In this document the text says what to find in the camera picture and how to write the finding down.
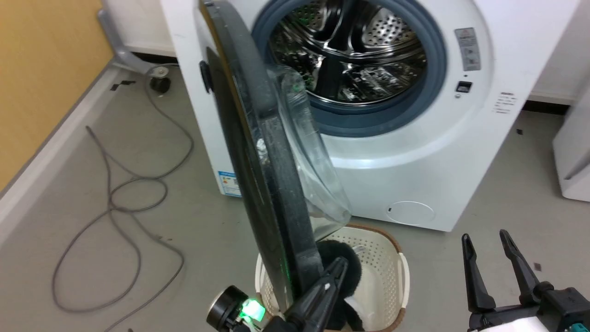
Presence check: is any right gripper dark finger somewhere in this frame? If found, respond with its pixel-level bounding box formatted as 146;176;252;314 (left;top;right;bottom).
500;229;541;305
461;233;497;314

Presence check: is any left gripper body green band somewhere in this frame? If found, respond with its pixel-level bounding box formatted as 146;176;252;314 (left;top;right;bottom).
206;285;295;332

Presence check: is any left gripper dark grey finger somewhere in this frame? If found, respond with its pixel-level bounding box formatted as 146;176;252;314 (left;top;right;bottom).
284;257;349;332

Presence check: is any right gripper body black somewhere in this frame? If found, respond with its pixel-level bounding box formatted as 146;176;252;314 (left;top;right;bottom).
467;281;590;332

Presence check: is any black round washing machine door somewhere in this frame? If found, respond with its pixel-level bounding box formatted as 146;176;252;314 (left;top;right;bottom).
198;0;354;315

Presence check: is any white front-load washing machine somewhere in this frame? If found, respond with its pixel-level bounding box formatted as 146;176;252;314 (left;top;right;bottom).
159;0;582;232

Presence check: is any grey rubber door gasket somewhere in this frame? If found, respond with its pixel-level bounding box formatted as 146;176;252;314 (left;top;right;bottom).
251;0;448;138

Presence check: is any white cloth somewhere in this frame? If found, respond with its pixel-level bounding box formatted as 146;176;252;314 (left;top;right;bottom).
343;295;370;331

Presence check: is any black fluffy garment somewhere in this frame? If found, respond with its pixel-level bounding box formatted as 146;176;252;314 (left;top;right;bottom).
317;239;366;332

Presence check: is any cream perforated laundry basket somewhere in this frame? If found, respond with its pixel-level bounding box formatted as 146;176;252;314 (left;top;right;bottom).
255;223;411;332

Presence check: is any round white filter cover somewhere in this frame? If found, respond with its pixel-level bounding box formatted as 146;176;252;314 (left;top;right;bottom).
386;200;437;227

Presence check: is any blue energy label sticker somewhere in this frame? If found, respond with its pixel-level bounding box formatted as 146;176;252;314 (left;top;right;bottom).
217;170;242;198

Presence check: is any small printed text label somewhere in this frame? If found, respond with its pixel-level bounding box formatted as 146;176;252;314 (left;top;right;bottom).
492;91;517;114

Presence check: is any grey warning label sticker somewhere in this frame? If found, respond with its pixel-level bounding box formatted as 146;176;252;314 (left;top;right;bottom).
454;27;482;71

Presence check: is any black caster wheel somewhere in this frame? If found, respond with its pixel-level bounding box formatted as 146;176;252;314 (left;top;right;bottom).
149;74;172;93

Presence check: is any perforated steel washer drum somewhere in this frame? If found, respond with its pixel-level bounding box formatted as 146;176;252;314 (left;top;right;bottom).
269;0;427;105

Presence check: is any grey metal stand leg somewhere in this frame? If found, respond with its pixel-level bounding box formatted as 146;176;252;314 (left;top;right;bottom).
96;8;169;77

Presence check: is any long grey floor cable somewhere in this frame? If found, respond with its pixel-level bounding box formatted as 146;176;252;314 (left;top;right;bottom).
51;69;195;332

